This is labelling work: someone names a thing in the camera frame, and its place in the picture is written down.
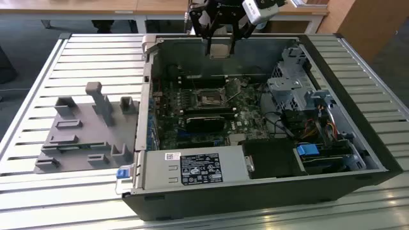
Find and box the black graphics card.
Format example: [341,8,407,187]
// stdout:
[184,115,227,133]

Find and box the yellow wire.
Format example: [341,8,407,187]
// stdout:
[300,128,319,140]

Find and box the wooden cabinet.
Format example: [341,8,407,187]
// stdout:
[316,0,409,64]

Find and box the green RAM stick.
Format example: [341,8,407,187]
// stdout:
[56,143,108,152]

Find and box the silver heatsink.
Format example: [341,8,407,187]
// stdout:
[229,134,248,146]

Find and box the grey parts rack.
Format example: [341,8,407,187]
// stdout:
[34,81,141,175]

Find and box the wire locking lever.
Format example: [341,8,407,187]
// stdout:
[224,88,241,103]

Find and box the grey case handle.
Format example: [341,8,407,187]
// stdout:
[140,35,160,59]

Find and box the green motherboard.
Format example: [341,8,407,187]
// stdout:
[149,76,272,150]

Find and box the blue case latch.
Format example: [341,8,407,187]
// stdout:
[116,167,132,180]

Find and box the silver power supply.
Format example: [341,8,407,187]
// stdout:
[132,145,256,195]

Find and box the CPU socket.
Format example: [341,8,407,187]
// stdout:
[195,88,231,108]

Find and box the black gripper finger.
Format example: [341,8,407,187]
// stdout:
[229,15,257,57]
[189,8,221,56]

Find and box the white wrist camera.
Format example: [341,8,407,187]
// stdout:
[241,0,280,25]

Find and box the silver CPU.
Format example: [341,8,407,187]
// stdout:
[209,44,233,59]

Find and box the black PC case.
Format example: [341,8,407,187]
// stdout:
[121,33,404,221]

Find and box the blue disk carrier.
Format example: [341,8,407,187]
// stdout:
[296,143,320,158]

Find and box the orange wire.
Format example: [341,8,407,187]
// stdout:
[325,121,339,137]

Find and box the wooden desk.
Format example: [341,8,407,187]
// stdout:
[0,0,331,34]

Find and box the silver metal drive cage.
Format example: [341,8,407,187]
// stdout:
[267,46,316,112]

